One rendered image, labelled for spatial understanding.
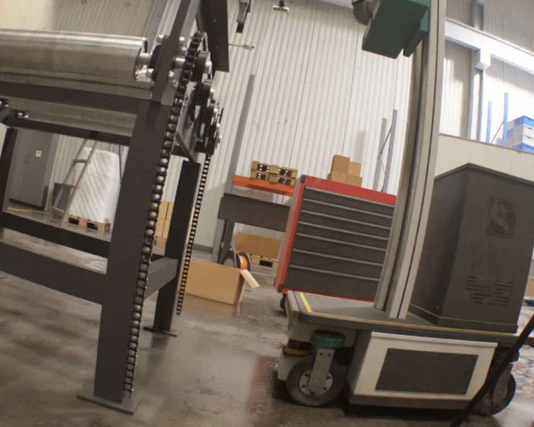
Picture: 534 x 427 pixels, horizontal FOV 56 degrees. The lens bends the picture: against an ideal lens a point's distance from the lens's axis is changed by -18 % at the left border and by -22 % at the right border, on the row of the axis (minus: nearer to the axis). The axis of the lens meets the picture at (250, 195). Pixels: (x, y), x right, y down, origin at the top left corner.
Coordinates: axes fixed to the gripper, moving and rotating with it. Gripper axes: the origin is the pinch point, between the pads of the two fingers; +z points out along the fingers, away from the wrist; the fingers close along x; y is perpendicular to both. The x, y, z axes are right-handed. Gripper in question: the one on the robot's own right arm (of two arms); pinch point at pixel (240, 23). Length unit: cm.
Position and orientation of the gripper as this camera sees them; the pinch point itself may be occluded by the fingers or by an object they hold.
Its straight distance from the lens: 227.0
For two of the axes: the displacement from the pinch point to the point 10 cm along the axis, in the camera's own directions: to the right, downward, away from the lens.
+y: 9.8, 2.0, 0.1
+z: -2.0, 9.8, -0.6
